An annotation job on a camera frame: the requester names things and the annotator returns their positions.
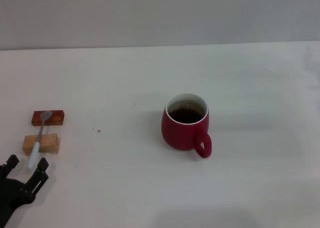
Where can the dark brown coffee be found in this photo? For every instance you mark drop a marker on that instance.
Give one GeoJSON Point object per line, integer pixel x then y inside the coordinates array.
{"type": "Point", "coordinates": [185, 115]}

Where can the red ceramic coffee cup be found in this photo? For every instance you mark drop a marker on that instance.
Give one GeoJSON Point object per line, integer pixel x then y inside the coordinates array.
{"type": "Point", "coordinates": [180, 135]}

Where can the dark reddish wooden block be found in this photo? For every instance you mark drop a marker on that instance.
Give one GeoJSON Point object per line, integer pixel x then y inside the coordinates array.
{"type": "Point", "coordinates": [57, 117]}

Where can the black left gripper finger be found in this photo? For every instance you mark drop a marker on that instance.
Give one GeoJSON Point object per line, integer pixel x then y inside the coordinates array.
{"type": "Point", "coordinates": [40, 174]}
{"type": "Point", "coordinates": [10, 164]}

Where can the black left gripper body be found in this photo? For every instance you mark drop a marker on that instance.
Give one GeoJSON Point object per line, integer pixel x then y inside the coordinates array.
{"type": "Point", "coordinates": [11, 195]}

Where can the light wooden block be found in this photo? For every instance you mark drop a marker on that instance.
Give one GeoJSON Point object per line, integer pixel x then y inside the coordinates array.
{"type": "Point", "coordinates": [50, 144]}

